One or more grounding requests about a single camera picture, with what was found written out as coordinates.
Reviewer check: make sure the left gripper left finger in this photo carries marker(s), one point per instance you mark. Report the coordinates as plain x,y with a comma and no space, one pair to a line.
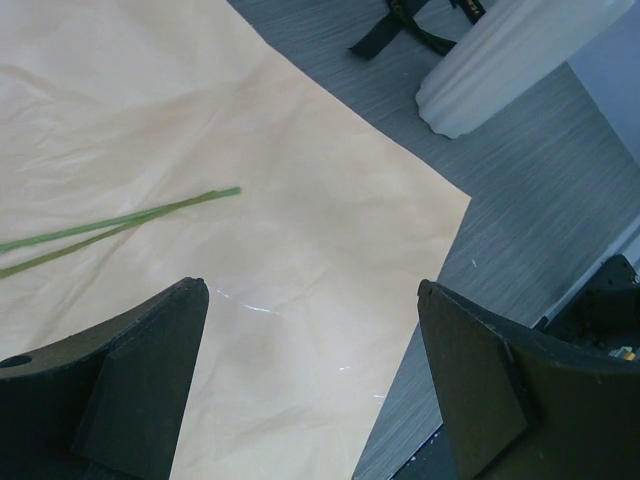
107,402

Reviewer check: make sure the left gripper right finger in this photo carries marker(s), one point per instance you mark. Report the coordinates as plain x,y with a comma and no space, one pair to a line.
519,404

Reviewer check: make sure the pink artificial flower bouquet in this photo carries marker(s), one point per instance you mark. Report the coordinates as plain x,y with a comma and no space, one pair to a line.
110,227

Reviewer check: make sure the green orange wrapping paper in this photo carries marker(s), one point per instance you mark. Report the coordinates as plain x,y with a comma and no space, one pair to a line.
111,107

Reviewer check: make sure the black printed ribbon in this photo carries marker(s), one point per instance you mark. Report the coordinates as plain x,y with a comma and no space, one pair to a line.
400,17

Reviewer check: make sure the white ribbed vase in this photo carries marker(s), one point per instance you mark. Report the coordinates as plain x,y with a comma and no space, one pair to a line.
513,46

